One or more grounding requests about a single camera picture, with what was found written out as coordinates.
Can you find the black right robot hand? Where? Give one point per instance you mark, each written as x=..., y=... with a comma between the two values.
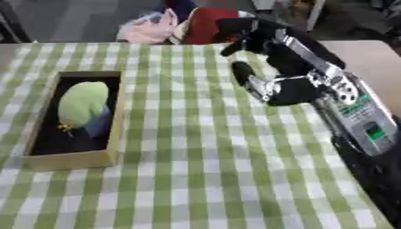
x=292, y=61

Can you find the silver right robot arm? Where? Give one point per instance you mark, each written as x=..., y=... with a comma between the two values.
x=360, y=119

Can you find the tan cardboard box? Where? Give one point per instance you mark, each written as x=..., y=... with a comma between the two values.
x=73, y=120

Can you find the dark blue cloth item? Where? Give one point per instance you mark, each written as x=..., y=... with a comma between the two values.
x=180, y=8

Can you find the pink cloth bag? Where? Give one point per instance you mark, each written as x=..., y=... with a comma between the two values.
x=151, y=27

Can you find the blue-grey block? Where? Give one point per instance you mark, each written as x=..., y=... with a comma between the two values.
x=99, y=122

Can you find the light green soft toy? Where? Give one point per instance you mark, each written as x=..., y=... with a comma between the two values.
x=83, y=103

